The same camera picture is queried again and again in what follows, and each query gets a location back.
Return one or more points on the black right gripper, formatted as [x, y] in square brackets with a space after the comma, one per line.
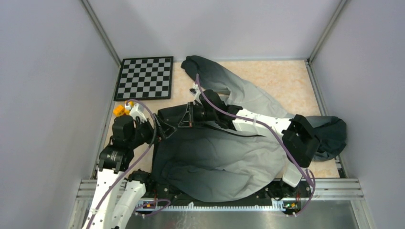
[189, 117]

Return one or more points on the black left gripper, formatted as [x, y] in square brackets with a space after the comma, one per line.
[166, 129]

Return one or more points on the grey gradient zip jacket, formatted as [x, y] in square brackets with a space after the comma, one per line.
[209, 149]

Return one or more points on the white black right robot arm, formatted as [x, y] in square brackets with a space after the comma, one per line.
[296, 135]

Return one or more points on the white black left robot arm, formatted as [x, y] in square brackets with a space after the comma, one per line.
[117, 190]

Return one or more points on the yellow toy block house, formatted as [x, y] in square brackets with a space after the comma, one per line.
[123, 109]

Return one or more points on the black white chessboard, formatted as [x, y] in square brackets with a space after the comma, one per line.
[147, 78]

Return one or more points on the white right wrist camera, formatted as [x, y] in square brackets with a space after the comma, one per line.
[195, 92]

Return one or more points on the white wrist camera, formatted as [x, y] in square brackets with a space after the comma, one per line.
[135, 110]
[195, 92]

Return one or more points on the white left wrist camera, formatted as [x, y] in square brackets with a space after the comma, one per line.
[135, 110]

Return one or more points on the aluminium front rail frame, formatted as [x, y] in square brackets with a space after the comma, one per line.
[219, 190]

